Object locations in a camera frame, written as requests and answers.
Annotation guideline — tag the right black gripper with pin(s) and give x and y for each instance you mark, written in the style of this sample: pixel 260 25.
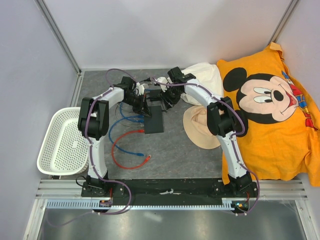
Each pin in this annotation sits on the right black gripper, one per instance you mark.
pixel 168 102

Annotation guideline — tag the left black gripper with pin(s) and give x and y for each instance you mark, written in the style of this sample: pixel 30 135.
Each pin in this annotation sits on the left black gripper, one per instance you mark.
pixel 142 107

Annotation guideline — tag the black network switch box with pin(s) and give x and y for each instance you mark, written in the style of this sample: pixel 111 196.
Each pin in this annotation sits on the black network switch box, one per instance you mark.
pixel 155 123

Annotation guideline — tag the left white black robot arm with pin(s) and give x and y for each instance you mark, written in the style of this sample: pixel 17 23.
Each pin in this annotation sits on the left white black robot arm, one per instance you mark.
pixel 93 123

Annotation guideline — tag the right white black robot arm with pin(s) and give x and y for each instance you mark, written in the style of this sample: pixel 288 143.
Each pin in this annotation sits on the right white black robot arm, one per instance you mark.
pixel 221 121

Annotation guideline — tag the beige bucket hat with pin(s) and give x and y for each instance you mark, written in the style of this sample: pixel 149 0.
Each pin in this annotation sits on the beige bucket hat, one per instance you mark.
pixel 195 126

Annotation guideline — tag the cream white cloth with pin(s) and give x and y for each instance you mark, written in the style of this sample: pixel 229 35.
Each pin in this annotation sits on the cream white cloth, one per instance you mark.
pixel 208 75

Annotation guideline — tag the white perforated plastic basket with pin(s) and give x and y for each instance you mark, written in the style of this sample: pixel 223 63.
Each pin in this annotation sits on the white perforated plastic basket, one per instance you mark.
pixel 64 151

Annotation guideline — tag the orange Mickey Mouse cloth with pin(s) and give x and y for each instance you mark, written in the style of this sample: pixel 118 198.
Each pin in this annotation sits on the orange Mickey Mouse cloth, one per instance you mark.
pixel 279 136

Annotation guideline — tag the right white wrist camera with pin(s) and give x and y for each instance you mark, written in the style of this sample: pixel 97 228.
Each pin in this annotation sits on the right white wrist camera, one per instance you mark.
pixel 163 82

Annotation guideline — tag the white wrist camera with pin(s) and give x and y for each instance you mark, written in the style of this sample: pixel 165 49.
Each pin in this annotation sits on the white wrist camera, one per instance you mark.
pixel 163 82
pixel 140 89

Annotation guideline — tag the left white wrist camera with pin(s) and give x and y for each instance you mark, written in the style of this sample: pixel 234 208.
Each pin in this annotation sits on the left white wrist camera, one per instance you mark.
pixel 140 89

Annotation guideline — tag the black power adapter with cord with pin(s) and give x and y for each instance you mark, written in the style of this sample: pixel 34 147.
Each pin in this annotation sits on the black power adapter with cord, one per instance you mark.
pixel 153 94

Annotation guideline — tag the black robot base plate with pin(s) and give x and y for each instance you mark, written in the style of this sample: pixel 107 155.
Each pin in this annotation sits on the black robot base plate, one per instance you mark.
pixel 207 187

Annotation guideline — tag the grey slotted cable duct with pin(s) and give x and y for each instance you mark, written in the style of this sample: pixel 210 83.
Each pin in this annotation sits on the grey slotted cable duct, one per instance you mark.
pixel 95 204

